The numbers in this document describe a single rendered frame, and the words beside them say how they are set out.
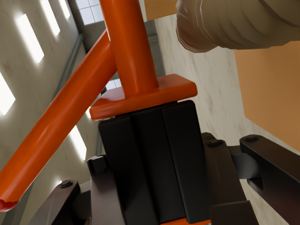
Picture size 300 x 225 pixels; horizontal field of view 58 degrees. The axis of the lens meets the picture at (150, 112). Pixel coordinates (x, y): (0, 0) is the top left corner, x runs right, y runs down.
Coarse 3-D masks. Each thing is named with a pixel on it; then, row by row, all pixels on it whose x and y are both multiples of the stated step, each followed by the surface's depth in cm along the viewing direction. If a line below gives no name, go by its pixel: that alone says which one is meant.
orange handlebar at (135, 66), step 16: (112, 0) 14; (128, 0) 14; (112, 16) 14; (128, 16) 14; (112, 32) 15; (128, 32) 15; (144, 32) 15; (112, 48) 15; (128, 48) 15; (144, 48) 15; (128, 64) 15; (144, 64) 15; (128, 80) 15; (144, 80) 15
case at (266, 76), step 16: (272, 48) 26; (288, 48) 23; (240, 64) 35; (256, 64) 30; (272, 64) 26; (288, 64) 24; (240, 80) 37; (256, 80) 31; (272, 80) 27; (288, 80) 24; (256, 96) 32; (272, 96) 28; (288, 96) 25; (256, 112) 34; (272, 112) 29; (288, 112) 26; (272, 128) 30; (288, 128) 26; (288, 144) 27
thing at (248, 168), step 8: (208, 136) 17; (232, 152) 14; (240, 152) 14; (232, 160) 14; (240, 160) 14; (248, 160) 14; (240, 168) 14; (248, 168) 14; (256, 168) 14; (240, 176) 14; (248, 176) 14; (256, 176) 14
